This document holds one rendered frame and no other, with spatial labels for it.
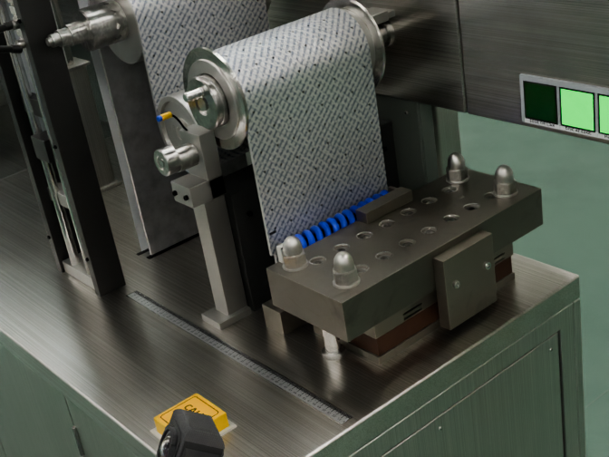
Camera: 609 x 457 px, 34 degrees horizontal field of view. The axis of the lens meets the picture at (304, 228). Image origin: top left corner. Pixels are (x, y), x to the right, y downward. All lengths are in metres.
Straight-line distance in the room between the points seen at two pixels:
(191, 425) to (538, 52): 0.91
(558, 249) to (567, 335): 1.94
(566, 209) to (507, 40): 2.40
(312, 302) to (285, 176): 0.20
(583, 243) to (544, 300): 2.05
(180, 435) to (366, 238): 0.86
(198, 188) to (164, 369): 0.27
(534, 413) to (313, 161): 0.51
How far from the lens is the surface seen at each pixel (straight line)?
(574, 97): 1.35
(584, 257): 3.44
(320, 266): 1.35
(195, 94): 1.34
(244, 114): 1.33
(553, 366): 1.56
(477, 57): 1.45
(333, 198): 1.47
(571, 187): 3.94
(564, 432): 1.65
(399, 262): 1.33
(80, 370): 1.50
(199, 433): 0.58
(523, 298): 1.48
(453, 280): 1.37
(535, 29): 1.37
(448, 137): 1.82
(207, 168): 1.41
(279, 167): 1.39
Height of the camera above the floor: 1.66
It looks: 26 degrees down
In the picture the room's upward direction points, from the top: 10 degrees counter-clockwise
